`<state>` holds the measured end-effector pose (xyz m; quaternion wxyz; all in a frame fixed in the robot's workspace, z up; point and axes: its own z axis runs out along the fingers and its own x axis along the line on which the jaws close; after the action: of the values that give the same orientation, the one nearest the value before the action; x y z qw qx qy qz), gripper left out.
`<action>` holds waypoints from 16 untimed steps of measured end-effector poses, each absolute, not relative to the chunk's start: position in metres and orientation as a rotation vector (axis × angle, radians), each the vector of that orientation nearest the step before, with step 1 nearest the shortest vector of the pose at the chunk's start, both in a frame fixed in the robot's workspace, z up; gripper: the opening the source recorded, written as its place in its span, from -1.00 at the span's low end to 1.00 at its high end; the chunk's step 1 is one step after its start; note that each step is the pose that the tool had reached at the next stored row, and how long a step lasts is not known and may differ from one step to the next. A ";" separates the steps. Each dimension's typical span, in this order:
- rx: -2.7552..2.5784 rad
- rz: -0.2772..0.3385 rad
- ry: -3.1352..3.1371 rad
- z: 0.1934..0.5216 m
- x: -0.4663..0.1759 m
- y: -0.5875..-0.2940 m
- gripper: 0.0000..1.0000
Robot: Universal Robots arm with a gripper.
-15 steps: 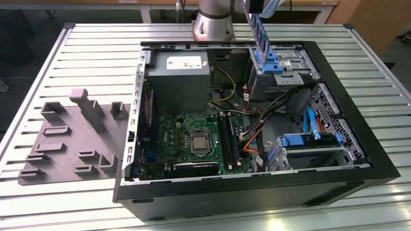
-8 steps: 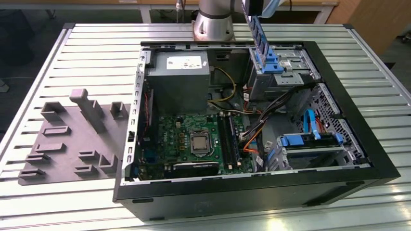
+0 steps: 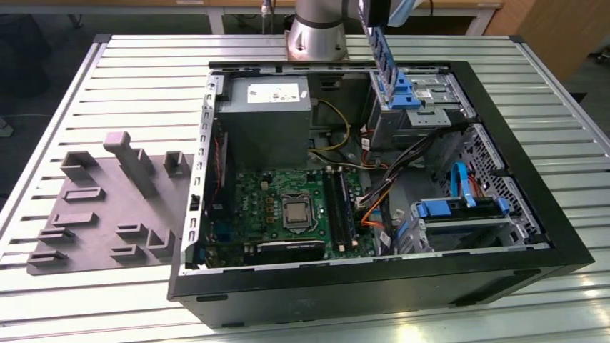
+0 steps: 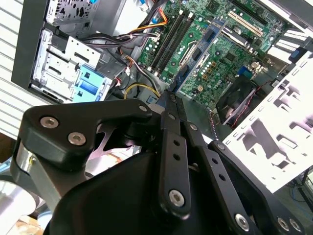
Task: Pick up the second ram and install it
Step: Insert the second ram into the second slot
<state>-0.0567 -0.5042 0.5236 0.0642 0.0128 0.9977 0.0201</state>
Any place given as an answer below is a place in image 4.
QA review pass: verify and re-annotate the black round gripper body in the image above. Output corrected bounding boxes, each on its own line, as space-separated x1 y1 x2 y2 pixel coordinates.
43 151 228 235

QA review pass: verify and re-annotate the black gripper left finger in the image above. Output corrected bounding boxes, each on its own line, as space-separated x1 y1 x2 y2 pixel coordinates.
11 89 192 217

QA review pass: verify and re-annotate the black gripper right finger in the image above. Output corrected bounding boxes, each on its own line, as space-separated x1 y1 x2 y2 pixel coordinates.
175 98 307 235

